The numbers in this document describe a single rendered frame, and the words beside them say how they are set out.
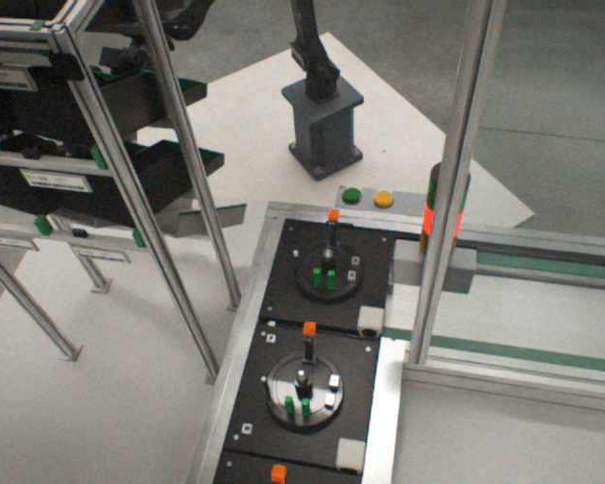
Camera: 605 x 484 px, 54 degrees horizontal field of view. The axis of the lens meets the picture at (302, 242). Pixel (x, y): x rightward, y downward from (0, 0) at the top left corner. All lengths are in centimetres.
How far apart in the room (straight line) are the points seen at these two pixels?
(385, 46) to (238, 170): 198
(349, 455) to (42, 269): 86
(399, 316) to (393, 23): 257
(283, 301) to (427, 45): 245
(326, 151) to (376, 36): 207
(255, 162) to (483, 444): 87
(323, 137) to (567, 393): 76
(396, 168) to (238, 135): 44
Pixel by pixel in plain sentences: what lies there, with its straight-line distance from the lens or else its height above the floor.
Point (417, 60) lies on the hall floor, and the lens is 331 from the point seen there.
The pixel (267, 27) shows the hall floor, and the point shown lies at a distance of 361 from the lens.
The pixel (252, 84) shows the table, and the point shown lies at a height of 86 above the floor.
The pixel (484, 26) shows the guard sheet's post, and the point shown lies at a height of 165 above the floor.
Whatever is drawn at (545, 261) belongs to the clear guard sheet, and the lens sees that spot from 85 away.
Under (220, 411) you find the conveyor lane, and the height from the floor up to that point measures 95.
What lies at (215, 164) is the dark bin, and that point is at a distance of 108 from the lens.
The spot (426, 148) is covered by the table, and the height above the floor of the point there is 86.
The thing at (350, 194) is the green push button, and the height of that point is 97.
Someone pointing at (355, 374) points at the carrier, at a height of 97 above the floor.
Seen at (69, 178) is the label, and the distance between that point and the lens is 79.
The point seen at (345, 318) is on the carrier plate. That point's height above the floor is 97.
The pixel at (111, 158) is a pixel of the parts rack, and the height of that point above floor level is 149.
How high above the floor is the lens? 197
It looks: 53 degrees down
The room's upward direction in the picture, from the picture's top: 7 degrees counter-clockwise
